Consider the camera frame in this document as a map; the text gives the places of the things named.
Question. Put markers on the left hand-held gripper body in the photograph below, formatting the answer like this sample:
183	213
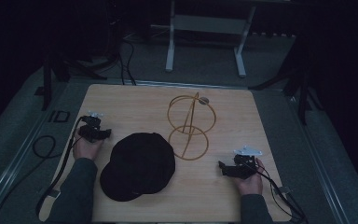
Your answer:
90	128

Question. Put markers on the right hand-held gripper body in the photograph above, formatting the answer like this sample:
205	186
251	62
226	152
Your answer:
245	165

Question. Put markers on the black cap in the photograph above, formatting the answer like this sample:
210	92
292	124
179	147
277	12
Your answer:
138	165

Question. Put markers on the person's left hand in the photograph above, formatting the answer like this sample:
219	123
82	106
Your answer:
87	148

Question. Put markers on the person's right hand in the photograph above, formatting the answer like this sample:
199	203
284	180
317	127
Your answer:
251	185

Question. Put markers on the grey tape piece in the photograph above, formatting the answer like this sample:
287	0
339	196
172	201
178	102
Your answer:
284	189
54	193

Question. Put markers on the black metal stand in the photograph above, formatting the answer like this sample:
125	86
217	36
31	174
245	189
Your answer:
47	84
301	90

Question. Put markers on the white metal desk frame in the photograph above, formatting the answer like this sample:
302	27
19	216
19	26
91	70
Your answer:
205	24

